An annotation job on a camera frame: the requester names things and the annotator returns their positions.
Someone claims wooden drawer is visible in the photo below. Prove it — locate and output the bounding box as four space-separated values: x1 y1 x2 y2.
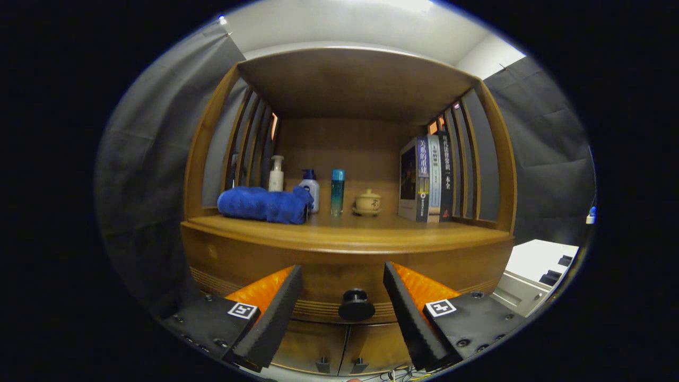
180 223 515 325

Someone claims black round drawer knob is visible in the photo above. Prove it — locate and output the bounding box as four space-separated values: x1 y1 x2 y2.
338 288 375 322

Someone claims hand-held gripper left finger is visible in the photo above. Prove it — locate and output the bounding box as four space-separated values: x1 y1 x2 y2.
159 264 304 373

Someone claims blue folded towel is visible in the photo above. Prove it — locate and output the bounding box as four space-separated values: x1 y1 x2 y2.
217 186 315 225

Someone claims teal clear bottle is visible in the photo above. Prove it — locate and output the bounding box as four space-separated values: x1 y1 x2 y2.
331 169 346 216

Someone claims wooden cabinet door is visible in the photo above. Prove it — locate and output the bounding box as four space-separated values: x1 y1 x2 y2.
272 318 351 375
339 321 414 376

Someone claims black spine book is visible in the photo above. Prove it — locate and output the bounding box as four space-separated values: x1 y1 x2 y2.
438 130 455 222

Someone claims wooden cabinet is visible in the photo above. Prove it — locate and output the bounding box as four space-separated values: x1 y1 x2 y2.
180 47 518 376

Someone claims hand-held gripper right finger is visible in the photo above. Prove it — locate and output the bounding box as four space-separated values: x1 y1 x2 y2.
383 261 526 372

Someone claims grey book with dark cover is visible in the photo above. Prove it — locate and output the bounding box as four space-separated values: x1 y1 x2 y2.
398 135 430 222

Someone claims tangle of cables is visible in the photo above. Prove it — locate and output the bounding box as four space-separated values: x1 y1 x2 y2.
366 366 430 381

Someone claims wooden countertop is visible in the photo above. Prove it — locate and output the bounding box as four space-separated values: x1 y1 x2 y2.
183 210 514 254

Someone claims white pump bottle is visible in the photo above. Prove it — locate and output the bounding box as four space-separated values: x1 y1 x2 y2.
268 155 285 192

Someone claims white bottle with blue cap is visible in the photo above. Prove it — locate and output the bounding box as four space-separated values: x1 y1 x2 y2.
298 169 320 214

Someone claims white spine book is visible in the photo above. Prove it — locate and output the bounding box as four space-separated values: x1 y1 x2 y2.
427 134 442 223

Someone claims beige lidded tea cup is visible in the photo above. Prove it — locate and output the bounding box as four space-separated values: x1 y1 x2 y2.
352 189 384 217

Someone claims white table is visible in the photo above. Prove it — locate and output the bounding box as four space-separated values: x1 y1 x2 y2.
491 239 580 318

